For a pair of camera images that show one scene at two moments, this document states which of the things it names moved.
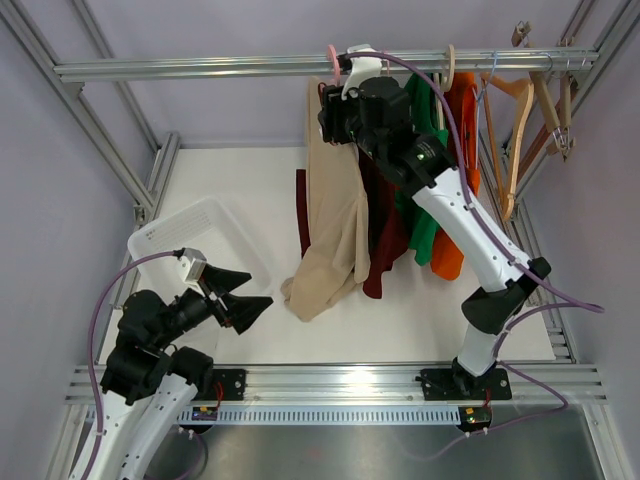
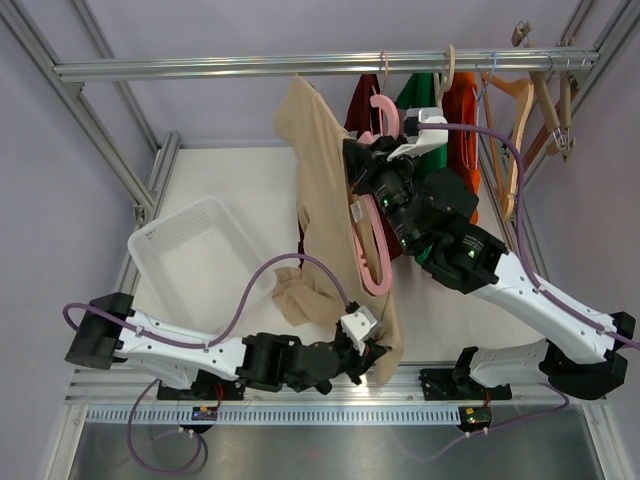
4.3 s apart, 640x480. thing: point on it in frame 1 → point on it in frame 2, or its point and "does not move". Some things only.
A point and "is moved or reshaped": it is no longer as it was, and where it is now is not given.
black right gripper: [332, 111] → [367, 161]
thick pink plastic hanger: [333, 56] → [363, 201]
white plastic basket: [204, 226] does not move
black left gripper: [241, 310] → [360, 364]
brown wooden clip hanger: [557, 118] does not move
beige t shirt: [338, 256] is moved or reshaped
